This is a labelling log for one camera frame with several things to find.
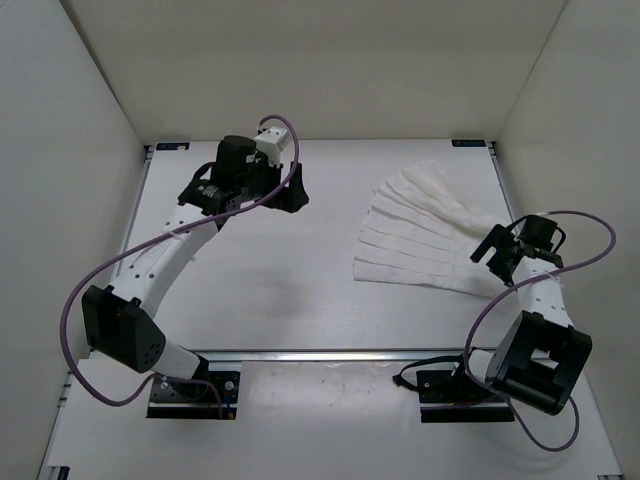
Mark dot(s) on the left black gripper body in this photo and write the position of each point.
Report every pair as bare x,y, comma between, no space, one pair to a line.
263,179

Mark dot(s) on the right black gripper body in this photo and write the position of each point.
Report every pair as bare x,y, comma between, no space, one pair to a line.
511,242

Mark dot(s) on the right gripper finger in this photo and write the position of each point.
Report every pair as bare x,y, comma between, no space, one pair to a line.
498,238
503,265

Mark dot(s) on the white pleated skirt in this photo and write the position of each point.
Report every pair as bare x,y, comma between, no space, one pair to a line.
420,229

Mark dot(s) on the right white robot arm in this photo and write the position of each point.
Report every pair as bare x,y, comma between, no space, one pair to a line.
542,355

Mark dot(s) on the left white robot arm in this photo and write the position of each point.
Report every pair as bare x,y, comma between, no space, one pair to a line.
119,318

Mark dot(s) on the left blue corner label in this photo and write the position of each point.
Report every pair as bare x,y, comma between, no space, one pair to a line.
172,146

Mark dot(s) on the blue corner label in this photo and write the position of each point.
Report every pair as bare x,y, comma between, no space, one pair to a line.
172,146
468,143

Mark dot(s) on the right blue corner label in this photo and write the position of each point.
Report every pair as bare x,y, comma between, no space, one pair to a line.
468,143

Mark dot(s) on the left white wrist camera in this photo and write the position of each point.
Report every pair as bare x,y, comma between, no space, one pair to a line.
272,142

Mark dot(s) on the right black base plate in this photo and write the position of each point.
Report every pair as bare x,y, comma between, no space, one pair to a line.
448,396

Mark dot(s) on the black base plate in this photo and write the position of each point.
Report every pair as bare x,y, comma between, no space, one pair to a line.
448,396
175,401

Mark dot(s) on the aluminium table front rail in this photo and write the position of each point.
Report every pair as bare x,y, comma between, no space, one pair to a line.
325,356

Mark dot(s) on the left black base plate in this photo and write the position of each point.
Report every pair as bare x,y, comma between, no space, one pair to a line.
175,401

